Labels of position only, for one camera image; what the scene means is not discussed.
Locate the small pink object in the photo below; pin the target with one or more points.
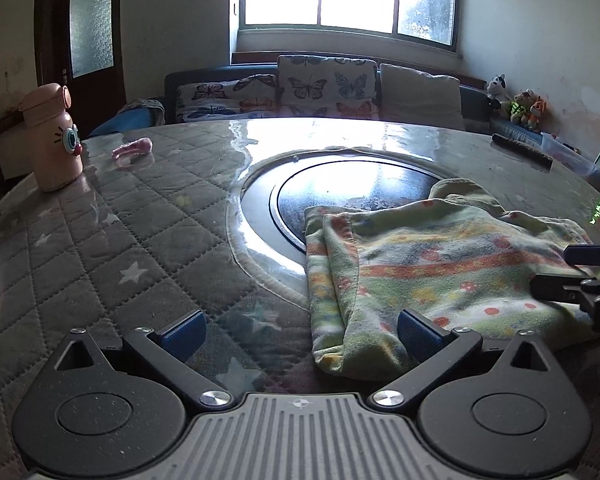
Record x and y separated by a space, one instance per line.
140 147

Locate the black remote control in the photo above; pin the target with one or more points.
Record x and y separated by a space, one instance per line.
523 150

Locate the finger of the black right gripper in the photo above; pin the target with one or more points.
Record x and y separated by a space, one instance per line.
582 255
584 292

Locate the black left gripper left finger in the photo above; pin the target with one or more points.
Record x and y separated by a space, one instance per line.
164 354

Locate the orange plush toy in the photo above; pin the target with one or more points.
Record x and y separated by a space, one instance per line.
535 114

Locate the butterfly print cushion upright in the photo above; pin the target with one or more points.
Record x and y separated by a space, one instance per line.
327 87

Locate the pink cartoon water bottle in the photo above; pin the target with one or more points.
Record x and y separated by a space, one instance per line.
53 142

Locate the colourful patterned children's garment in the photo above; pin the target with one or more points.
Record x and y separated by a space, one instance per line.
458 258

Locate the white plain cushion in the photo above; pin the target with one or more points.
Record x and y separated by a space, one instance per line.
414 97

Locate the black and white plush toy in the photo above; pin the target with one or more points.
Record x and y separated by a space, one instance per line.
496 90

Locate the blue cloth on sofa arm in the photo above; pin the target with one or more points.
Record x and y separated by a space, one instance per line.
138 114

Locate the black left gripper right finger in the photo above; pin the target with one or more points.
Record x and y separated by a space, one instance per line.
437 353

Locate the dark wooden door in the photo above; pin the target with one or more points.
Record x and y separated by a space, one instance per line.
77 43

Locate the dark blue sofa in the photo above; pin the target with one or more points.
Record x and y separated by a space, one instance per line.
477 110

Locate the clear plastic storage box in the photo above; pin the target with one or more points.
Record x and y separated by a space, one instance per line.
577 163

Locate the grey quilted star tablecloth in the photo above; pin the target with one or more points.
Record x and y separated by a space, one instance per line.
213 220

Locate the green yellow plush toy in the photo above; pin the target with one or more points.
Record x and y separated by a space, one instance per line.
520 106

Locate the butterfly print cushion low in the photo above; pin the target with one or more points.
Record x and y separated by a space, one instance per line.
254 96

